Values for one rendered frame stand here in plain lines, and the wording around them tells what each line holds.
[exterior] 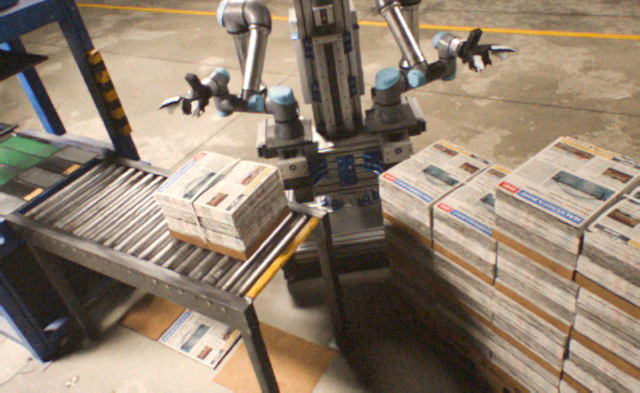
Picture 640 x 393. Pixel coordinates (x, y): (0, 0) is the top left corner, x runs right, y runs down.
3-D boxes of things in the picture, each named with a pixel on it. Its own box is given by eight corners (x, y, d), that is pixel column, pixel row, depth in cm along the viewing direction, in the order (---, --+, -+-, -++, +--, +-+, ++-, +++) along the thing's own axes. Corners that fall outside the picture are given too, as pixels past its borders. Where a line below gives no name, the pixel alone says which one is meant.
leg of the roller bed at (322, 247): (351, 339, 255) (332, 232, 216) (345, 349, 251) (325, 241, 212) (341, 335, 258) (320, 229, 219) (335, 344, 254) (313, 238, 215)
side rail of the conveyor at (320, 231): (332, 232, 216) (328, 209, 209) (326, 241, 212) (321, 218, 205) (112, 171, 280) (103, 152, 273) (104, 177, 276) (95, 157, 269)
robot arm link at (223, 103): (236, 119, 225) (229, 96, 219) (213, 117, 229) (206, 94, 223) (245, 110, 231) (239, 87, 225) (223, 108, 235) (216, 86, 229)
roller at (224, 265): (284, 215, 218) (282, 205, 215) (210, 296, 187) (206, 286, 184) (274, 212, 220) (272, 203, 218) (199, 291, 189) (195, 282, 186)
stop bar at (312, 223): (320, 221, 204) (320, 217, 202) (253, 302, 175) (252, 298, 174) (313, 219, 205) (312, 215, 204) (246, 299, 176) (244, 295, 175)
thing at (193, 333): (249, 323, 271) (249, 322, 270) (213, 368, 252) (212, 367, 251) (195, 301, 289) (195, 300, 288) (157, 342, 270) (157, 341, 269)
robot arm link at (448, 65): (428, 81, 229) (427, 57, 223) (448, 72, 233) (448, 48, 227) (440, 86, 223) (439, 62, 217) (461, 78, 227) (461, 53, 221)
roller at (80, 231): (160, 181, 252) (157, 172, 249) (79, 245, 221) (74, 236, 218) (153, 179, 255) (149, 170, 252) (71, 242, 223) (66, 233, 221)
